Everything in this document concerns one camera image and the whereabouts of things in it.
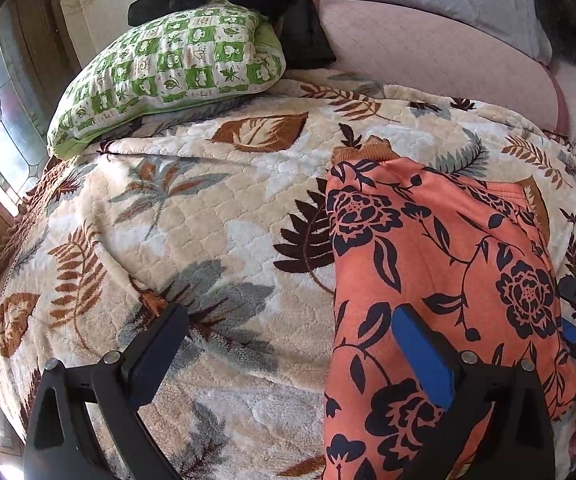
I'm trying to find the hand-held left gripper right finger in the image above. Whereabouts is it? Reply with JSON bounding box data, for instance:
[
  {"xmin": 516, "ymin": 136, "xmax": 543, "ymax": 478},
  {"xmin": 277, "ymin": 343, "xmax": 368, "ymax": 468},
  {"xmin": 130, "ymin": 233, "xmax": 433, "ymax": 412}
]
[{"xmin": 393, "ymin": 302, "xmax": 557, "ymax": 480}]

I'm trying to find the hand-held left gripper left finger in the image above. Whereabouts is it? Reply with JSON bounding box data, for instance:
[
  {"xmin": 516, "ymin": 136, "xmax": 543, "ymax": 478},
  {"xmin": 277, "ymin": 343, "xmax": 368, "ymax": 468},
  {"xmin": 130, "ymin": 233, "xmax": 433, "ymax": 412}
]
[{"xmin": 22, "ymin": 302, "xmax": 190, "ymax": 480}]

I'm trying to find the orange black floral garment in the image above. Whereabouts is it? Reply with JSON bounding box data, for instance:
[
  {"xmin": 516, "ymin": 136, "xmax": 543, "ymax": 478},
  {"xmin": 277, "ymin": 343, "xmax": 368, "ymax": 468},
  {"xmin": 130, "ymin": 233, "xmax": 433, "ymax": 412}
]
[{"xmin": 322, "ymin": 142, "xmax": 576, "ymax": 480}]

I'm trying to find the leaf print fleece blanket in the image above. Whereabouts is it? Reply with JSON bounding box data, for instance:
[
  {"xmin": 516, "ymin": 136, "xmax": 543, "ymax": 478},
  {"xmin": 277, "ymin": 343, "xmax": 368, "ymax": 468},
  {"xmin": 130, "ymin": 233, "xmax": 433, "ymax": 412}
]
[{"xmin": 0, "ymin": 80, "xmax": 576, "ymax": 480}]

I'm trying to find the brown quilted ruffled bedspread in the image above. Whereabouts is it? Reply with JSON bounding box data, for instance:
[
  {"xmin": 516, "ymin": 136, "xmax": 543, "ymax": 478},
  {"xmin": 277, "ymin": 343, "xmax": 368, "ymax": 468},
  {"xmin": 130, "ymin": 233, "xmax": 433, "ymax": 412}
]
[{"xmin": 0, "ymin": 157, "xmax": 71, "ymax": 411}]

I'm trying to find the pink quilted bed sheet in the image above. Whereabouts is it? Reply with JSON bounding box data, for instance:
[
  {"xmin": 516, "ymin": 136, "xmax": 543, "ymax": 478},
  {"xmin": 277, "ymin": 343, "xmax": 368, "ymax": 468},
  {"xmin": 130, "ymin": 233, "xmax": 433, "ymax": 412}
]
[{"xmin": 313, "ymin": 0, "xmax": 571, "ymax": 133}]

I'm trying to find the green white checkered pillow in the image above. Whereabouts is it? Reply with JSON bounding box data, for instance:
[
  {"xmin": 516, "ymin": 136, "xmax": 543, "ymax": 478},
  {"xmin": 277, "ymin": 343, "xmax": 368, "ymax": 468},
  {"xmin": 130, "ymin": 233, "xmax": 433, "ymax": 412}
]
[{"xmin": 47, "ymin": 4, "xmax": 288, "ymax": 158}]

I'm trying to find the black cloth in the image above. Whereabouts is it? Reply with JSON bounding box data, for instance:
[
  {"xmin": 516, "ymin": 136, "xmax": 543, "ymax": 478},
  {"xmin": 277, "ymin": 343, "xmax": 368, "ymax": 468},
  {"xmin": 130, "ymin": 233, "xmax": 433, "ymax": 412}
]
[{"xmin": 128, "ymin": 0, "xmax": 338, "ymax": 68}]

